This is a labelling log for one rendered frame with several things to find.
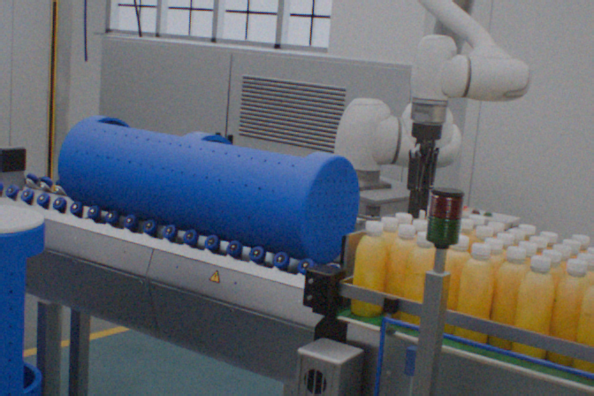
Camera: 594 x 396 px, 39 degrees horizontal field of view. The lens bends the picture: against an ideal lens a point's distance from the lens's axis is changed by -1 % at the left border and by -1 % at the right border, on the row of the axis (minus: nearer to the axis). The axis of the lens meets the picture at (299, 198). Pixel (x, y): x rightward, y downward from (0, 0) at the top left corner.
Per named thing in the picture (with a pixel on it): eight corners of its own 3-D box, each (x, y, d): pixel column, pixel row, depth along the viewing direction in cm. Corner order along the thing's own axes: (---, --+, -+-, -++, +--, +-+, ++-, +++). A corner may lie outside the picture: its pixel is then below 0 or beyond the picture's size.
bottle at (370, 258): (377, 308, 201) (386, 226, 197) (384, 318, 194) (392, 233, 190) (347, 307, 200) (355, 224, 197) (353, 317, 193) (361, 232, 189)
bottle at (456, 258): (459, 338, 185) (470, 249, 181) (428, 330, 188) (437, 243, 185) (469, 329, 191) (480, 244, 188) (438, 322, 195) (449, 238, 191)
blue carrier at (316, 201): (120, 204, 275) (130, 118, 272) (352, 261, 229) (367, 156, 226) (51, 207, 251) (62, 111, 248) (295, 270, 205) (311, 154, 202)
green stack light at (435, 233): (433, 235, 164) (436, 210, 163) (464, 241, 161) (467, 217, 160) (419, 240, 159) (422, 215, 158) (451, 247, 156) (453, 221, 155)
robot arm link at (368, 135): (329, 158, 278) (338, 92, 274) (383, 164, 281) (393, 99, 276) (335, 167, 263) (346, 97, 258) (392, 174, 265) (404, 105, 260)
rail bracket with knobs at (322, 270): (321, 302, 202) (324, 262, 200) (346, 310, 198) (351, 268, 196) (298, 312, 194) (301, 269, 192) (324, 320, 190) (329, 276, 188)
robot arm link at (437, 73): (413, 98, 201) (467, 103, 202) (420, 33, 198) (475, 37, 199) (405, 95, 211) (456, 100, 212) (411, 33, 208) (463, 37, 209)
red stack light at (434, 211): (436, 210, 163) (438, 190, 163) (467, 217, 160) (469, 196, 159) (422, 214, 158) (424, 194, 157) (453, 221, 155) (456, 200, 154)
